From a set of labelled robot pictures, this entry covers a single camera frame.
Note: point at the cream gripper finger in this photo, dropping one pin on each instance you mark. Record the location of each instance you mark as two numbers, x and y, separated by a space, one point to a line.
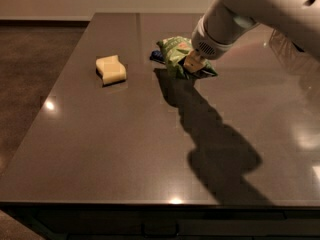
194 62

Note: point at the green jalapeno chip bag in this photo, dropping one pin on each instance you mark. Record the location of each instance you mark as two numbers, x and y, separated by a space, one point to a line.
174 51

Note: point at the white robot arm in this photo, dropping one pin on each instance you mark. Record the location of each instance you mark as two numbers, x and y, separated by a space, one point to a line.
227 20

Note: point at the blue rxbar blueberry bar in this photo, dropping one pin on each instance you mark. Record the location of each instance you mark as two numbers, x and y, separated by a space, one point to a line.
157 56

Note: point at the yellow sponge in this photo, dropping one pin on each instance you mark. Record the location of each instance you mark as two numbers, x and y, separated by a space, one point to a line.
111 70

